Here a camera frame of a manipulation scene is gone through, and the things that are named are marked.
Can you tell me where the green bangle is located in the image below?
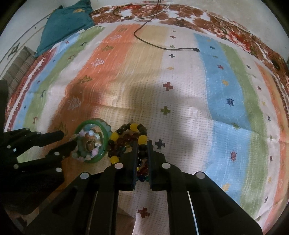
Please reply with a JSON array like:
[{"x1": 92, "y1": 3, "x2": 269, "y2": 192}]
[{"x1": 71, "y1": 118, "x2": 112, "y2": 164}]

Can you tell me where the yellow and dark bead bracelet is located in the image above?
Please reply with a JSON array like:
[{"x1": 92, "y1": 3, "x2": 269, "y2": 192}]
[{"x1": 107, "y1": 122, "x2": 150, "y2": 165}]

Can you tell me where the striped colourful cloth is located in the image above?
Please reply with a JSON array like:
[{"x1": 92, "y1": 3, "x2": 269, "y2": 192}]
[{"x1": 3, "y1": 22, "x2": 289, "y2": 235}]

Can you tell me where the teal pillow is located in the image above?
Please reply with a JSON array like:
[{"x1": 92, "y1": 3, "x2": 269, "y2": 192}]
[{"x1": 36, "y1": 1, "x2": 94, "y2": 57}]

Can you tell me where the floral red bedsheet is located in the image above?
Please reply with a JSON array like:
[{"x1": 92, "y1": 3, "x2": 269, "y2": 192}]
[{"x1": 4, "y1": 3, "x2": 289, "y2": 118}]

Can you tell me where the black charging cable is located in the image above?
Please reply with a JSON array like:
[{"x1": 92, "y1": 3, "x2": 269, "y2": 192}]
[{"x1": 113, "y1": 0, "x2": 201, "y2": 53}]

